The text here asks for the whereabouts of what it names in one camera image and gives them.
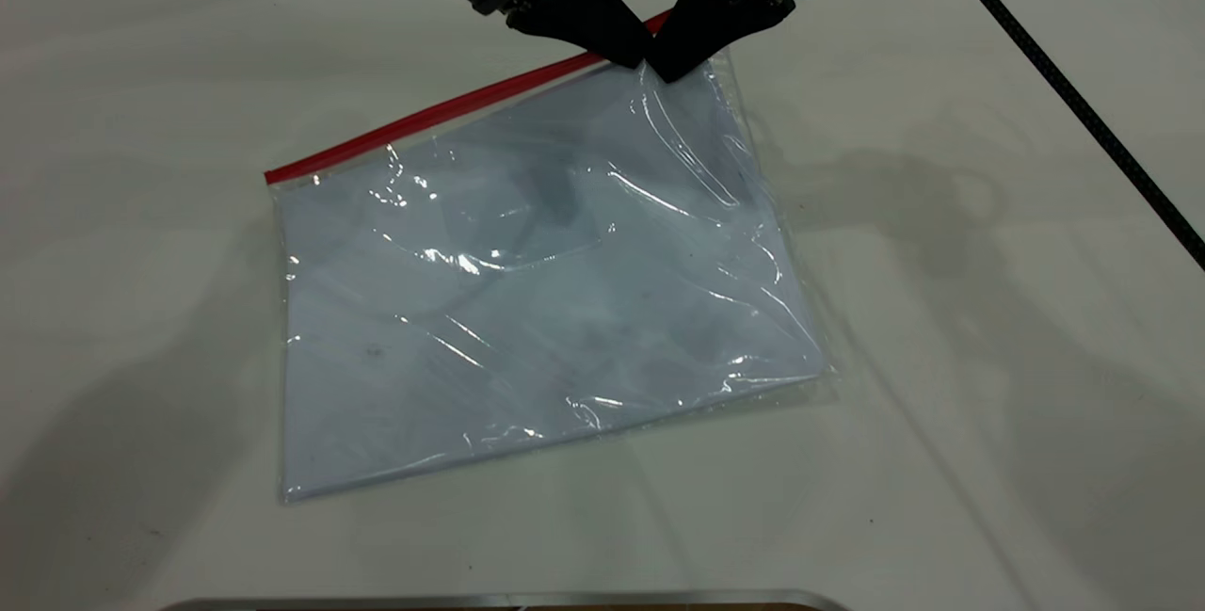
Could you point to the clear zip bag red zipper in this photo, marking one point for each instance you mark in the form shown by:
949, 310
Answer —
565, 310

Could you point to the silver metal bar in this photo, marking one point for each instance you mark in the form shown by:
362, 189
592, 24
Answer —
508, 601

